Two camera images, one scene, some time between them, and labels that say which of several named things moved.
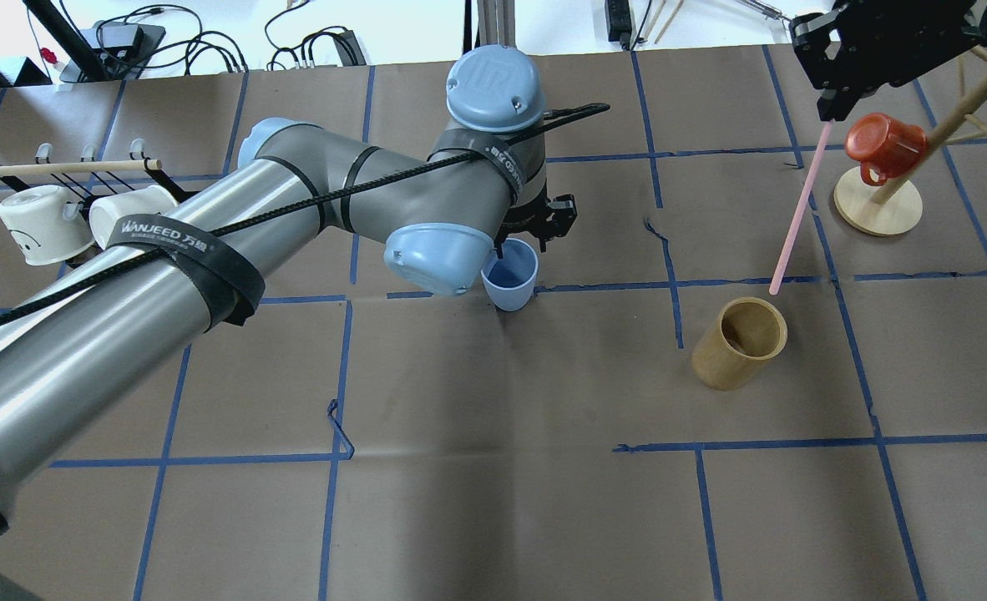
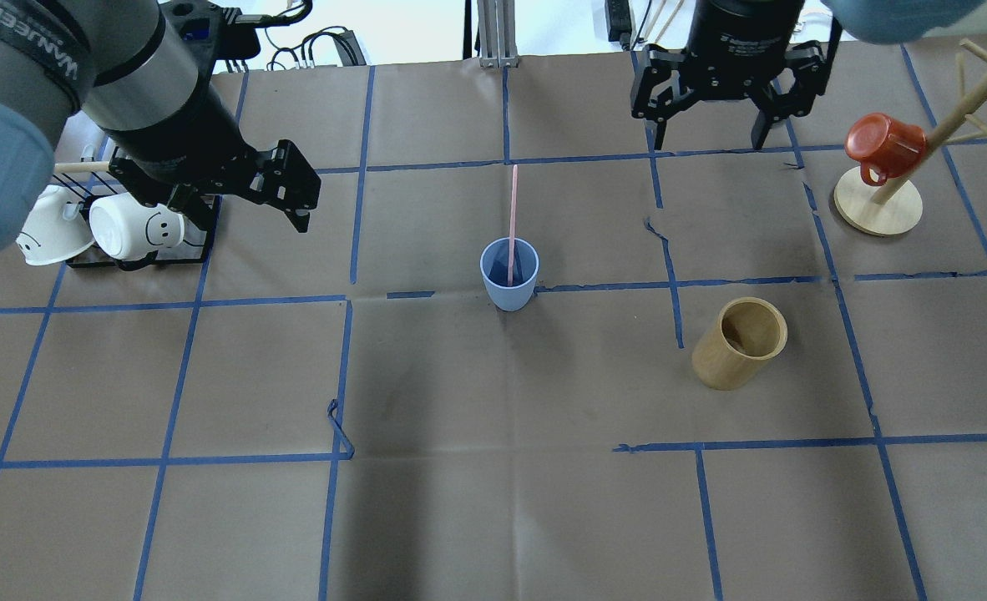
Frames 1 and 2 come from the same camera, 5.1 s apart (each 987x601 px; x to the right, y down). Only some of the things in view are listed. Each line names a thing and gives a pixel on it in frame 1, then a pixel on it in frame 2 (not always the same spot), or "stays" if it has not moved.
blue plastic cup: x=510 y=280 stays
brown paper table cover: x=717 y=392 stays
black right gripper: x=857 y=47 → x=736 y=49
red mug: x=884 y=147 stays
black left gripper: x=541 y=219 → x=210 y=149
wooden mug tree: x=882 y=210 stays
